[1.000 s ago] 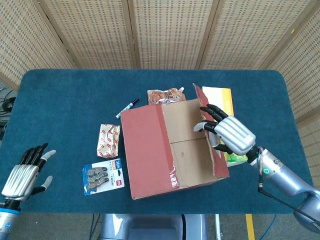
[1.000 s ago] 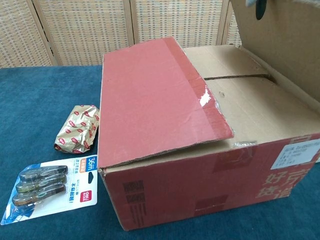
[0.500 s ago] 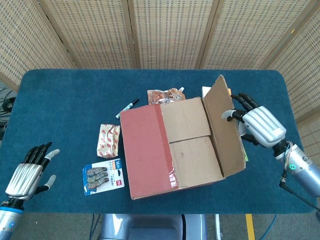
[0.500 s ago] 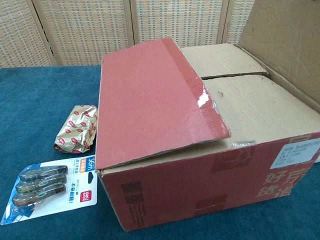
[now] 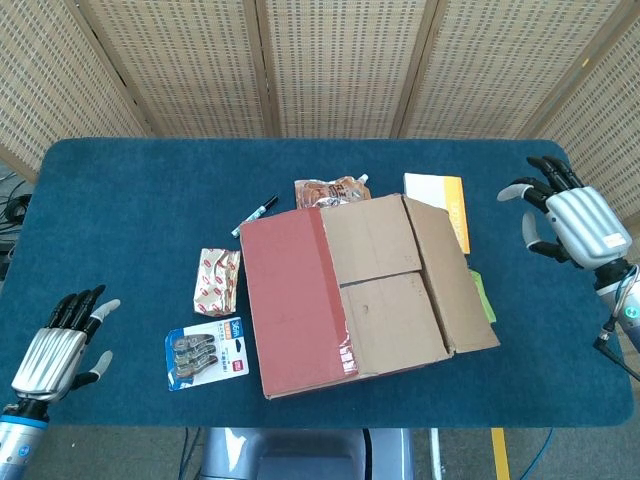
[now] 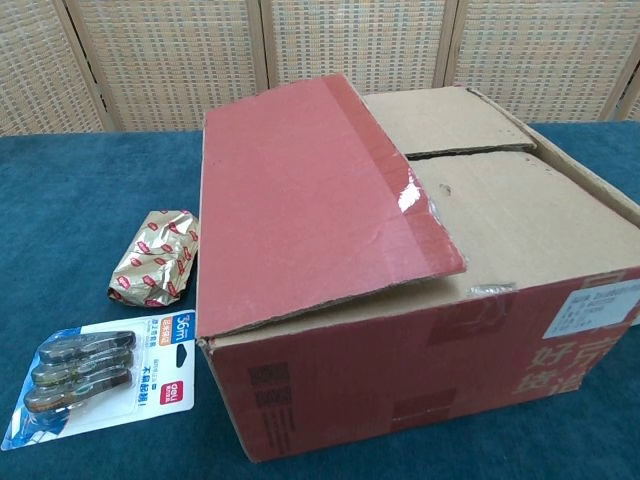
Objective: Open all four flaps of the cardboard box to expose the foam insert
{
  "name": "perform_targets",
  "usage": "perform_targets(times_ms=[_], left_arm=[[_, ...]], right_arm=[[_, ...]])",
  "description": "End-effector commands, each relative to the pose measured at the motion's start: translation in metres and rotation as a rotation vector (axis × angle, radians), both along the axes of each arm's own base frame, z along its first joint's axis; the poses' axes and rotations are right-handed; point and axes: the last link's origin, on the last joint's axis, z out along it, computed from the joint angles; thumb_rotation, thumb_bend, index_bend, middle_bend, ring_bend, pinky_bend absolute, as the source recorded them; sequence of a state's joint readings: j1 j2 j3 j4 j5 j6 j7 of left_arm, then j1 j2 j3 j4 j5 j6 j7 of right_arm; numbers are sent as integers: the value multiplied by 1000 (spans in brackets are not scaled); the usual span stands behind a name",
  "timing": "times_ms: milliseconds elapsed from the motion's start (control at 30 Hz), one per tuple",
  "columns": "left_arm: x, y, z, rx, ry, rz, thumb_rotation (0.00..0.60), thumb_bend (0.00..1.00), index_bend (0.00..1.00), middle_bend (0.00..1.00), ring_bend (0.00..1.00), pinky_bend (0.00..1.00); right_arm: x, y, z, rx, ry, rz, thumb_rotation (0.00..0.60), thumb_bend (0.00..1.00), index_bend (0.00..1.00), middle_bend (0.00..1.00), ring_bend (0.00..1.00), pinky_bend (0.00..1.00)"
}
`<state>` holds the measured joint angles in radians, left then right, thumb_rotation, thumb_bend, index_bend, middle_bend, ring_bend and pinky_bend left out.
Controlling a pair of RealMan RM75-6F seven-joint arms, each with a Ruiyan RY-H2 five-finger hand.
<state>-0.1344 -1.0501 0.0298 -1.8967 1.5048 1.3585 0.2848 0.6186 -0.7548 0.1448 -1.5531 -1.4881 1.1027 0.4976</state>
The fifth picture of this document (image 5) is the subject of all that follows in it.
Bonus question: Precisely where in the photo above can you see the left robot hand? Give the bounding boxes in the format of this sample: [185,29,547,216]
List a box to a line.
[10,284,122,404]

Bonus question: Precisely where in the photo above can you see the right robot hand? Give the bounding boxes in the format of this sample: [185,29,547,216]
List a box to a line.
[496,155,632,274]

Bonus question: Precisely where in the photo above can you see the red cardboard box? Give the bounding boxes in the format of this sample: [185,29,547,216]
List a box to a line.
[238,193,502,401]

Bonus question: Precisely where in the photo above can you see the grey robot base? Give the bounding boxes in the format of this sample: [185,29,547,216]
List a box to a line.
[199,427,416,480]

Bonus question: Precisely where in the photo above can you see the green tissue pack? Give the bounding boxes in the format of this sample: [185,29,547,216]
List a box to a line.
[468,268,498,324]

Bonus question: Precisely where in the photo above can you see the white and orange book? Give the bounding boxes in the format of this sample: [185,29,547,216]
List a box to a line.
[402,172,472,256]

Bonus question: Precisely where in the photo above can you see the correction tape blister pack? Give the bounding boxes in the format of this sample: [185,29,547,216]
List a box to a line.
[164,316,251,394]

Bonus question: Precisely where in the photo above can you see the blue felt table cover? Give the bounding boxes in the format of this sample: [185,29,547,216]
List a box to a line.
[0,138,636,430]

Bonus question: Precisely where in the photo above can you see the gold foil snack packet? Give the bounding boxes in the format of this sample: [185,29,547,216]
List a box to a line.
[192,247,242,317]

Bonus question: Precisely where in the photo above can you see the black marker pen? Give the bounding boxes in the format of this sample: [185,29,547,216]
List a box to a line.
[230,195,280,239]

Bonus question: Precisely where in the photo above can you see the brown spouted sauce pouch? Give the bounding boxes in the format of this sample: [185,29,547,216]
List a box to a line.
[293,173,372,209]

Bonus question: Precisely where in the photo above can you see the white metal table leg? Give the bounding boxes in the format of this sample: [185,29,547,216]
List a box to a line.
[428,428,444,480]

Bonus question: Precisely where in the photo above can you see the woven rattan folding screen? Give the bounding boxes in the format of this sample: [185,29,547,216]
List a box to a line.
[0,0,640,261]

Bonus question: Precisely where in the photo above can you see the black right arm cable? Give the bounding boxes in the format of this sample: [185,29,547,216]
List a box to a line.
[593,264,640,381]

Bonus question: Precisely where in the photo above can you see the black floor cables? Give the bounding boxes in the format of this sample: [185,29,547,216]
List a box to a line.
[0,169,32,236]

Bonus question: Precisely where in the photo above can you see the blue floor cable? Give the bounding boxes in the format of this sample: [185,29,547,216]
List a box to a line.
[519,428,556,480]

